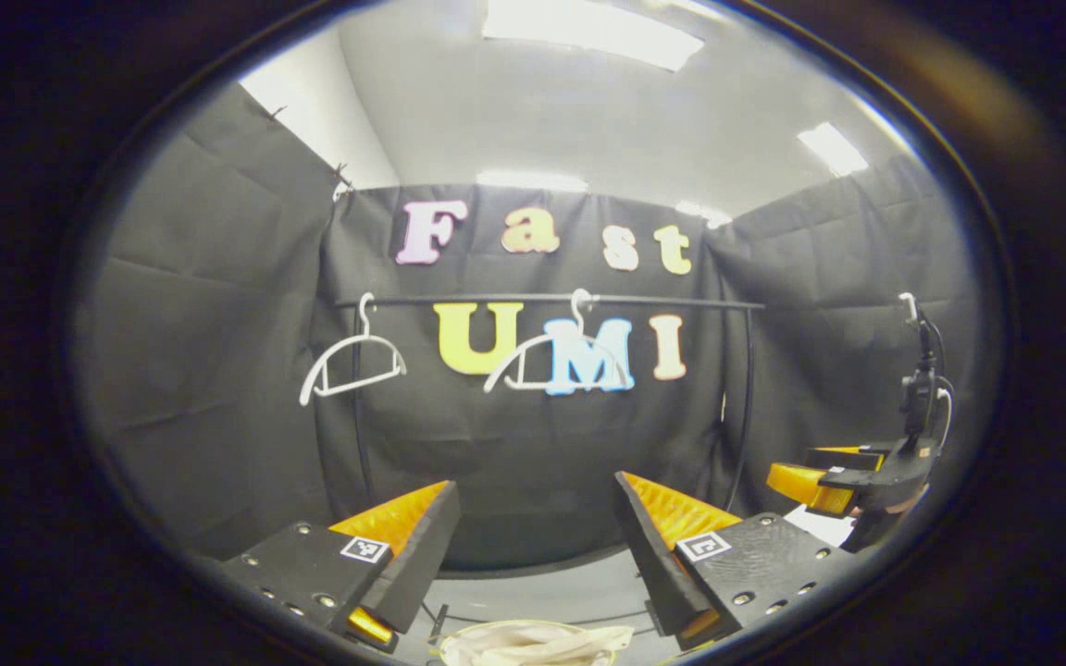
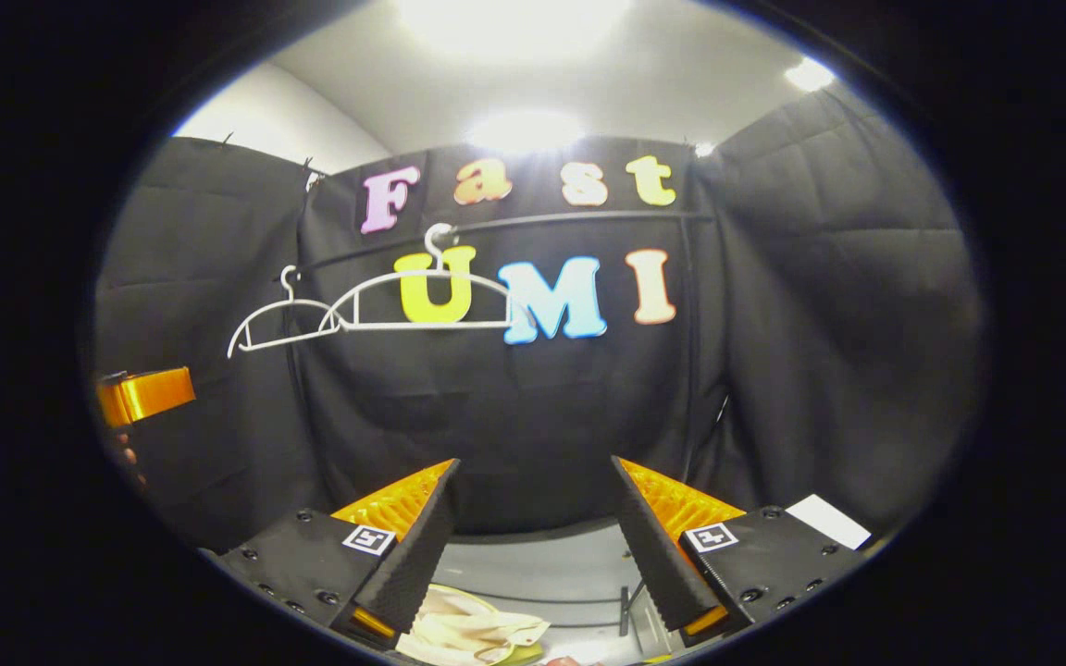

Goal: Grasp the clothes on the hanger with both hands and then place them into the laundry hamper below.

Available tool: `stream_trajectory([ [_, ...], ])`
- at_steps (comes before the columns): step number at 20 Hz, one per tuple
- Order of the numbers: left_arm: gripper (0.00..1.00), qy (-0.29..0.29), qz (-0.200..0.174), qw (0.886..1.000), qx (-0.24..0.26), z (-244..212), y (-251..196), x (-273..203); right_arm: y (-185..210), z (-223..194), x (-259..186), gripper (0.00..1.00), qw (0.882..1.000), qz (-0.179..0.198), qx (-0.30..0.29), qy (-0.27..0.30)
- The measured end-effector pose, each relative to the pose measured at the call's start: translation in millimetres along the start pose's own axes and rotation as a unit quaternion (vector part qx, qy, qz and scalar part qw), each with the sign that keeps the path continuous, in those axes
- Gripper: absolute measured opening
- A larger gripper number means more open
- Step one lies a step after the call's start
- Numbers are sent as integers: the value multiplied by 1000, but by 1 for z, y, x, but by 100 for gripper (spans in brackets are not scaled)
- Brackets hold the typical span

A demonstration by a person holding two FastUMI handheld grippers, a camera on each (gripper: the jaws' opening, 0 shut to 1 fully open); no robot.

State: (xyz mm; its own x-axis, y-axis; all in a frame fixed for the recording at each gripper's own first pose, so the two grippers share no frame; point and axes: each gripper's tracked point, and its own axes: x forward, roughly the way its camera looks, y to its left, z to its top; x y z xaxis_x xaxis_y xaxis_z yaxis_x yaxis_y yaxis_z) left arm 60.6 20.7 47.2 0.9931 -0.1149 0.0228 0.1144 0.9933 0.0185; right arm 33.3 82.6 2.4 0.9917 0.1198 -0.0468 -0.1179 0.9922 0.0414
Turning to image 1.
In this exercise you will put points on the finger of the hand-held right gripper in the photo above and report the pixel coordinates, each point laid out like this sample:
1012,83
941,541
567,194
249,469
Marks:
848,455
811,486

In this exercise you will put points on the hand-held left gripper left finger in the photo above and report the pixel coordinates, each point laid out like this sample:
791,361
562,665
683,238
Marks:
417,564

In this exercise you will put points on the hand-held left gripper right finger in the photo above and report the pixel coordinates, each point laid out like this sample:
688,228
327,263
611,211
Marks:
658,564

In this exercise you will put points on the cream button shirt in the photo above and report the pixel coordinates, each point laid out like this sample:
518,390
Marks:
533,643

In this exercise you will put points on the white plastic hanger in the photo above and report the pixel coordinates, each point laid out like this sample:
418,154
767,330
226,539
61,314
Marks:
579,301
353,348

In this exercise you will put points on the black metal clothes rack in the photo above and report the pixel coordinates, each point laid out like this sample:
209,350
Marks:
496,300

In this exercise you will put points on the white box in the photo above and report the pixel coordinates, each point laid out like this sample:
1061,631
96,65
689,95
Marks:
820,527

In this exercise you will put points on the black backdrop cloth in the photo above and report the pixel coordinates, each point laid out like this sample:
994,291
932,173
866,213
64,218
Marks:
218,324

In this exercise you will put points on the large ceiling light panel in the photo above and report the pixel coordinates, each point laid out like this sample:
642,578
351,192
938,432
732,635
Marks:
593,32

